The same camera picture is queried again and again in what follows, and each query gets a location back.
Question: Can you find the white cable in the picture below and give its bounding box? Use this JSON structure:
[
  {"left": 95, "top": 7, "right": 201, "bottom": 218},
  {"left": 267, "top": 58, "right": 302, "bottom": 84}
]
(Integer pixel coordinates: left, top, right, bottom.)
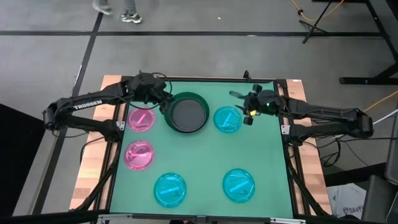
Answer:
[{"left": 371, "top": 108, "right": 398, "bottom": 125}]

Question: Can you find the gray plastic plate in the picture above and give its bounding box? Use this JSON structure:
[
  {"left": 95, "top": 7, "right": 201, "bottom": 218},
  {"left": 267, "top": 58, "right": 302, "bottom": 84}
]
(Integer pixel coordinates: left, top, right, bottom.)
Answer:
[{"left": 169, "top": 97, "right": 208, "bottom": 133}]

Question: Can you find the white cardboard box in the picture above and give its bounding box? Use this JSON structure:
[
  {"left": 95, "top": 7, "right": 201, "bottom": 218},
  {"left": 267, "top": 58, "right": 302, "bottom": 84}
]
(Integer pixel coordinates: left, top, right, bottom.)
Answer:
[{"left": 326, "top": 182, "right": 368, "bottom": 220}]

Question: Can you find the black box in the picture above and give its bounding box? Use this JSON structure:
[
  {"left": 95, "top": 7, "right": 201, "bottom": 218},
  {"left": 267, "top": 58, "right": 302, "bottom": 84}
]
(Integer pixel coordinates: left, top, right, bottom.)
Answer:
[{"left": 0, "top": 103, "right": 46, "bottom": 217}]

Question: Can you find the gray chair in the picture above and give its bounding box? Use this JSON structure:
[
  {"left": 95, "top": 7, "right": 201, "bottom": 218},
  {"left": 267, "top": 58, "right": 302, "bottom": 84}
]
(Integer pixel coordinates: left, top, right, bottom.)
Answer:
[{"left": 360, "top": 110, "right": 398, "bottom": 223}]

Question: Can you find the translucent pink plastic plate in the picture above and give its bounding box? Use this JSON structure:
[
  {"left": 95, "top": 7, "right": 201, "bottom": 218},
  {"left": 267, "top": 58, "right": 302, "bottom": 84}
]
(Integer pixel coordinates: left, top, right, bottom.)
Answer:
[
  {"left": 123, "top": 139, "right": 155, "bottom": 171},
  {"left": 127, "top": 107, "right": 156, "bottom": 133}
]

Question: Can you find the dark green round bowl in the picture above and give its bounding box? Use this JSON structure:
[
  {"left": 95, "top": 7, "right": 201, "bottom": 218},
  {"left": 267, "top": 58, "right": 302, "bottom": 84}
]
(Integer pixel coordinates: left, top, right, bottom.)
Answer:
[{"left": 164, "top": 91, "right": 210, "bottom": 134}]

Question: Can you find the person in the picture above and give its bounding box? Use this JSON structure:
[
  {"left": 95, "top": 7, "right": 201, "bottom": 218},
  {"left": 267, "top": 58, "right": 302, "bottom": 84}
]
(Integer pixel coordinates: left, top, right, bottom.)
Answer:
[{"left": 91, "top": 0, "right": 143, "bottom": 25}]

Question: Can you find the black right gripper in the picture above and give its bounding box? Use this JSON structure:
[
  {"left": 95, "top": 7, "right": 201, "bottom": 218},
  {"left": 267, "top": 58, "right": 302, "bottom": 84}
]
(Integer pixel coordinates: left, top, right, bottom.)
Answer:
[{"left": 229, "top": 83, "right": 284, "bottom": 126}]

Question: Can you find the black table frame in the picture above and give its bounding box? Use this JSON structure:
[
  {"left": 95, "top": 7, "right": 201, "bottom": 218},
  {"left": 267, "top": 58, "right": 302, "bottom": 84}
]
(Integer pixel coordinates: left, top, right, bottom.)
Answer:
[{"left": 71, "top": 70, "right": 335, "bottom": 224}]

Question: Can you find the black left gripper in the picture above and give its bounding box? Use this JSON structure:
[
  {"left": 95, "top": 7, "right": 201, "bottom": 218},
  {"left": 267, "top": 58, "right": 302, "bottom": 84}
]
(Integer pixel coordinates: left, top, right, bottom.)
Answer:
[{"left": 136, "top": 72, "right": 175, "bottom": 114}]

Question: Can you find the black desk leg frame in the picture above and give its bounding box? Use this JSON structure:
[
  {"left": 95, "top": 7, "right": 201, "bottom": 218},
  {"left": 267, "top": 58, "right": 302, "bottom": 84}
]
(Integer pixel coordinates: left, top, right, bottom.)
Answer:
[{"left": 338, "top": 0, "right": 398, "bottom": 86}]

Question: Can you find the silver aluminium bar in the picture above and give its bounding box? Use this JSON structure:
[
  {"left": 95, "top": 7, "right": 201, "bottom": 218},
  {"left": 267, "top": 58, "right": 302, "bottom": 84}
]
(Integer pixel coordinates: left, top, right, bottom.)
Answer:
[
  {"left": 269, "top": 217, "right": 307, "bottom": 224},
  {"left": 98, "top": 213, "right": 134, "bottom": 222}
]

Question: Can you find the green table mat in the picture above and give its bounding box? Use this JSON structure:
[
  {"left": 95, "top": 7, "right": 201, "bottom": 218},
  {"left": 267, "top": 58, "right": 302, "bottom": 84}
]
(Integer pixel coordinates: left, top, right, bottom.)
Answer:
[{"left": 109, "top": 80, "right": 295, "bottom": 218}]

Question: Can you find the wooden table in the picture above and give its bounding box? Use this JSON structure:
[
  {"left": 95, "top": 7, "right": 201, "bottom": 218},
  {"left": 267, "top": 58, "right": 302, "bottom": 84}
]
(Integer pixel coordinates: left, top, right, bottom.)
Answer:
[{"left": 68, "top": 74, "right": 333, "bottom": 217}]

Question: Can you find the translucent blue plastic plate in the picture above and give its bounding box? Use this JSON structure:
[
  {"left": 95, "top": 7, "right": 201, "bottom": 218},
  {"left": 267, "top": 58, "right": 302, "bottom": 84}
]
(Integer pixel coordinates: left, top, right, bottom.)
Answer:
[
  {"left": 213, "top": 106, "right": 243, "bottom": 134},
  {"left": 222, "top": 168, "right": 256, "bottom": 203},
  {"left": 153, "top": 172, "right": 187, "bottom": 208}
]

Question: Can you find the yellow extension cable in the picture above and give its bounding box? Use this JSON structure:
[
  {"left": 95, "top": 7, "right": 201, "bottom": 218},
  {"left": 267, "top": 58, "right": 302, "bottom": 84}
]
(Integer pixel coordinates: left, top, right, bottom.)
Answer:
[
  {"left": 289, "top": 0, "right": 346, "bottom": 22},
  {"left": 363, "top": 90, "right": 398, "bottom": 113}
]

